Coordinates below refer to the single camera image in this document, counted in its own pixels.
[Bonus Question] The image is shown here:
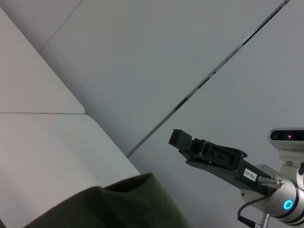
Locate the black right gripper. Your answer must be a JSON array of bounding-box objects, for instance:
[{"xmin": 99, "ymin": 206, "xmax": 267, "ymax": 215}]
[{"xmin": 168, "ymin": 129, "xmax": 274, "ymax": 199}]

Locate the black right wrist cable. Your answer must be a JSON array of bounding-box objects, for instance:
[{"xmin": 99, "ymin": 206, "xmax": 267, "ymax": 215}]
[{"xmin": 238, "ymin": 177, "xmax": 285, "ymax": 223}]

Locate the dark green FREE t-shirt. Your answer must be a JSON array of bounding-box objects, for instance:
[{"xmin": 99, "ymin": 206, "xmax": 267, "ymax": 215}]
[{"xmin": 22, "ymin": 172, "xmax": 193, "ymax": 228}]

